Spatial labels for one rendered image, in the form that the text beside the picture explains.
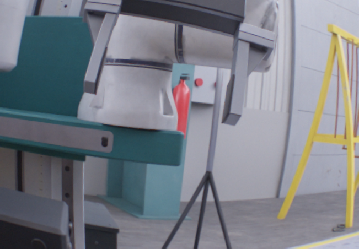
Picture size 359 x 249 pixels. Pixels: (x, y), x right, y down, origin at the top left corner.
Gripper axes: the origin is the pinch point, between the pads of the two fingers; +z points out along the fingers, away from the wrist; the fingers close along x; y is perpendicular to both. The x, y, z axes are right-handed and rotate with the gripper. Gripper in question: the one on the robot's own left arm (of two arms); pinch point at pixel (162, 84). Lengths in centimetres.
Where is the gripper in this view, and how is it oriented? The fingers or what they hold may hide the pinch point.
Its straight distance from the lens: 57.9
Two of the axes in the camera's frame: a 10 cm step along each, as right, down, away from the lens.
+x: 9.7, 2.2, 0.8
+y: 1.6, -3.8, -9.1
